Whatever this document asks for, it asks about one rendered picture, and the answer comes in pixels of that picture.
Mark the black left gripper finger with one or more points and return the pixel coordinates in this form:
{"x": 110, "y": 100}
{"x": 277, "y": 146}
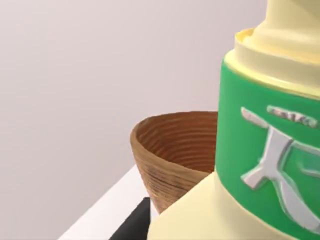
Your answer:
{"x": 138, "y": 222}

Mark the cream and green bottle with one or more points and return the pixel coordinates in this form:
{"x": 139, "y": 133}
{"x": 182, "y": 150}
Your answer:
{"x": 250, "y": 150}

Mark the brown wooden bowl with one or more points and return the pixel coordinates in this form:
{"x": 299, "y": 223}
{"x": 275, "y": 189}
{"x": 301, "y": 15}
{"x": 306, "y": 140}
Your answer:
{"x": 172, "y": 155}

